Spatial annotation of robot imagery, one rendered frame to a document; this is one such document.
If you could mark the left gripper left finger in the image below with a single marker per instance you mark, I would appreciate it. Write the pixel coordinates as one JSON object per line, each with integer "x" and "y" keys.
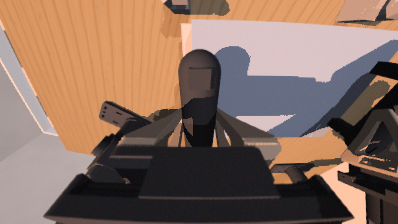
{"x": 158, "y": 132}

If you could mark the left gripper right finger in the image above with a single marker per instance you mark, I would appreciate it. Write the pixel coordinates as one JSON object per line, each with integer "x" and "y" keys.
{"x": 242, "y": 134}

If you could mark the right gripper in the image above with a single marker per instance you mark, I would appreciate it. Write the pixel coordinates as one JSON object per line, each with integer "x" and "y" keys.
{"x": 365, "y": 169}

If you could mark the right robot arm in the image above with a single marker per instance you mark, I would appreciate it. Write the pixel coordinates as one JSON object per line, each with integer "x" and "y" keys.
{"x": 293, "y": 170}

